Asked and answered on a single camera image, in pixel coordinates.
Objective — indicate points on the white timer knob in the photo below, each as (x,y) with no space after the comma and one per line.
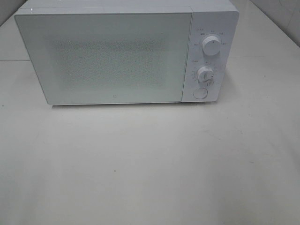
(204,73)

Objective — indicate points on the round white door button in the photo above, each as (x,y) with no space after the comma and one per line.
(200,93)

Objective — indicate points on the white microwave door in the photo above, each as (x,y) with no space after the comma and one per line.
(107,59)

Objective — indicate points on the white microwave oven body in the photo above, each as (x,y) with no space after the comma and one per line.
(219,17)

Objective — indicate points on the upper white power knob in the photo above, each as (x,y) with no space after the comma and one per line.
(211,45)

